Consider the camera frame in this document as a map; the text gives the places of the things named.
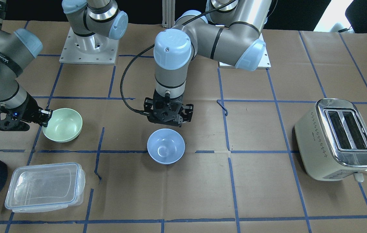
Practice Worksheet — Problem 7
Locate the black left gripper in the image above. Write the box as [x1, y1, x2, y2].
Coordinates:
[144, 91, 194, 127]

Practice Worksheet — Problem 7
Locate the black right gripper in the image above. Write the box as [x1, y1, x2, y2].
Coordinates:
[0, 95, 53, 131]

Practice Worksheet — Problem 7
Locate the green bowl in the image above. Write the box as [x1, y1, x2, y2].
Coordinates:
[42, 108, 83, 143]

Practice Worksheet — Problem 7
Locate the blue bowl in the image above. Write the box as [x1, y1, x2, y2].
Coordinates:
[147, 128, 185, 165]

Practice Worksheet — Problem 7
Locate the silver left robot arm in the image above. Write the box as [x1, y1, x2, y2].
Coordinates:
[143, 0, 272, 127]

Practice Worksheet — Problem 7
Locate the clear plastic food container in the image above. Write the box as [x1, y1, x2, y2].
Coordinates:
[5, 162, 85, 213]

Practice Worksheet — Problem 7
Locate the cream toaster with chrome top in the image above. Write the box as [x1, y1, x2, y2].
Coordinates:
[294, 98, 367, 182]

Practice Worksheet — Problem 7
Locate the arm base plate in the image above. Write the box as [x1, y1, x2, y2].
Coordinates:
[218, 34, 272, 71]
[59, 28, 119, 65]

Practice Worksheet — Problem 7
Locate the aluminium frame post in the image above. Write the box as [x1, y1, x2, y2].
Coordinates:
[162, 0, 176, 28]

